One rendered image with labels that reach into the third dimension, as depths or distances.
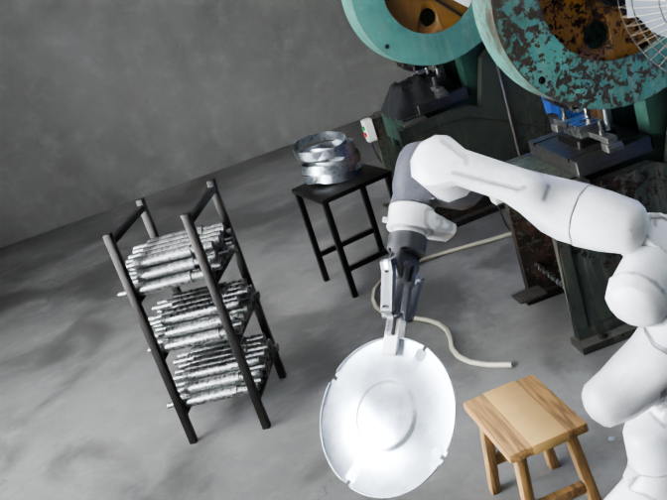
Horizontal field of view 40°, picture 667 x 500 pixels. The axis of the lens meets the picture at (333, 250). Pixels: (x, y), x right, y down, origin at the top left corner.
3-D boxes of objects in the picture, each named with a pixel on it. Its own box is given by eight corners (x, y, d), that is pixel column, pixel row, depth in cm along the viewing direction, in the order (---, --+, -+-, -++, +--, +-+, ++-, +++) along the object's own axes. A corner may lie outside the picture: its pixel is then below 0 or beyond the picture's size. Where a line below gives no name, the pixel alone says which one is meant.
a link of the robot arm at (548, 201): (602, 198, 163) (456, 162, 181) (574, 157, 148) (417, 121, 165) (580, 254, 161) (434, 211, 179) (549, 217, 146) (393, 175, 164)
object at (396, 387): (403, 531, 156) (401, 531, 155) (298, 441, 175) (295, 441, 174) (486, 386, 155) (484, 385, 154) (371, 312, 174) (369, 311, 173)
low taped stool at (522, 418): (487, 490, 288) (462, 401, 277) (555, 460, 292) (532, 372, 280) (536, 553, 256) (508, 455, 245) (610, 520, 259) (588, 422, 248)
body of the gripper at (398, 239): (403, 242, 180) (396, 287, 177) (380, 228, 173) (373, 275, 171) (436, 240, 175) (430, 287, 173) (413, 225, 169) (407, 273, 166)
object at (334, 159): (353, 299, 458) (306, 153, 431) (318, 279, 498) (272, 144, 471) (420, 267, 470) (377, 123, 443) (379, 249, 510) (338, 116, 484)
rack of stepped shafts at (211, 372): (280, 426, 363) (199, 210, 331) (176, 447, 373) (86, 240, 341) (296, 372, 403) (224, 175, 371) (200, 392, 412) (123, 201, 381)
